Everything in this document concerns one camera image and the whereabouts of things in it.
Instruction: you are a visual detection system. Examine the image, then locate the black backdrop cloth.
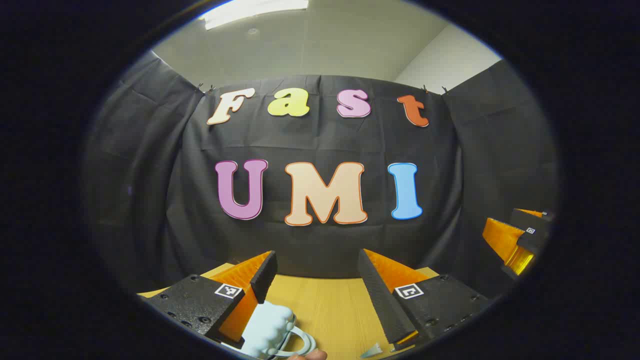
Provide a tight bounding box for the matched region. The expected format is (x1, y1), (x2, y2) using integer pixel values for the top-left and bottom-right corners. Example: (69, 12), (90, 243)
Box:
(82, 50), (560, 301)

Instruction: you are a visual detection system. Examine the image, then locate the ceiling light panel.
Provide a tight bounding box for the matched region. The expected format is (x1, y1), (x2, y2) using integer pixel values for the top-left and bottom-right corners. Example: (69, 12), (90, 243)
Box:
(200, 0), (310, 31)

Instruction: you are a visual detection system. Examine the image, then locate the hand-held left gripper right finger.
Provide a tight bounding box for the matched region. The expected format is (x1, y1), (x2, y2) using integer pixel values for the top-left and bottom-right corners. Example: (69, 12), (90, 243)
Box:
(357, 248), (491, 352)

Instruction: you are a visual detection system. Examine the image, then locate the light blue suitcase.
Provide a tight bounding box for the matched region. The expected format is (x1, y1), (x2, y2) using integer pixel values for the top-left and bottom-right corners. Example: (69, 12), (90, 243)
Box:
(222, 301), (319, 360)

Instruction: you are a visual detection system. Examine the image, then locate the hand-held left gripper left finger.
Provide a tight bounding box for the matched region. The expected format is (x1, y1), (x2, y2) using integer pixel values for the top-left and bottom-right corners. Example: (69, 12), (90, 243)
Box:
(141, 250), (278, 350)

